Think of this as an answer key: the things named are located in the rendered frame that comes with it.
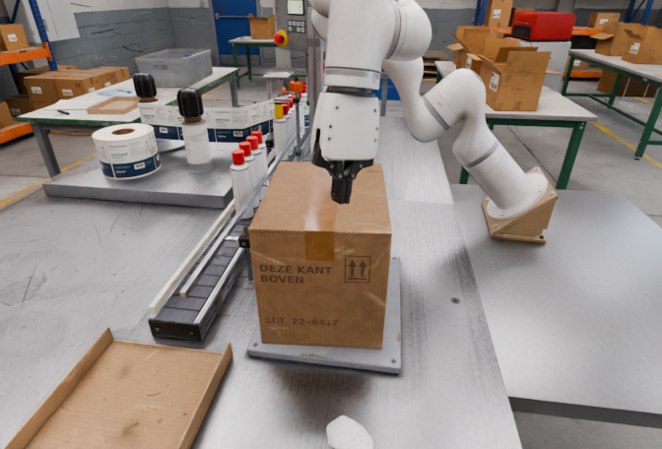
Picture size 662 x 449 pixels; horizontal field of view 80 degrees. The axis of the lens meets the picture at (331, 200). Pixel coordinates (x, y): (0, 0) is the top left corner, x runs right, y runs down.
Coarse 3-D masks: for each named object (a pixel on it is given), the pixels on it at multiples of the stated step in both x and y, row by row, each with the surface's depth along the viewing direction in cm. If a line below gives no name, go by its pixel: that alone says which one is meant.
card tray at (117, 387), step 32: (96, 352) 76; (128, 352) 78; (160, 352) 78; (192, 352) 78; (224, 352) 74; (64, 384) 69; (96, 384) 72; (128, 384) 72; (160, 384) 72; (192, 384) 72; (32, 416) 63; (64, 416) 67; (96, 416) 67; (128, 416) 67; (160, 416) 67; (192, 416) 63; (32, 448) 62; (64, 448) 62; (96, 448) 62; (128, 448) 62; (160, 448) 62
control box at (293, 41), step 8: (280, 0) 134; (304, 0) 126; (280, 8) 135; (304, 8) 127; (280, 16) 136; (288, 16) 133; (296, 16) 131; (304, 16) 128; (280, 24) 137; (280, 32) 139; (288, 32) 136; (296, 32) 134; (288, 40) 137; (296, 40) 135; (304, 40) 132; (280, 48) 143; (288, 48) 139; (296, 48) 136; (304, 48) 133
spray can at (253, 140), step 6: (246, 138) 117; (252, 138) 117; (252, 144) 117; (252, 150) 118; (258, 150) 119; (258, 156) 119; (258, 162) 120; (258, 168) 120; (258, 174) 121; (258, 180) 122; (264, 186) 125; (264, 192) 126
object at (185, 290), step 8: (296, 136) 158; (288, 144) 149; (280, 160) 137; (272, 168) 128; (264, 176) 122; (256, 192) 114; (248, 200) 108; (240, 208) 104; (240, 216) 102; (232, 224) 97; (224, 232) 94; (224, 240) 92; (216, 248) 88; (208, 256) 85; (200, 264) 83; (208, 264) 85; (200, 272) 81; (192, 280) 78; (184, 288) 76; (192, 288) 78; (184, 296) 76
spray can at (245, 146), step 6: (240, 144) 113; (246, 144) 113; (246, 150) 113; (246, 156) 114; (252, 156) 115; (246, 162) 113; (252, 162) 115; (252, 168) 115; (252, 174) 116; (252, 180) 117; (252, 186) 117; (258, 198) 121; (258, 204) 122
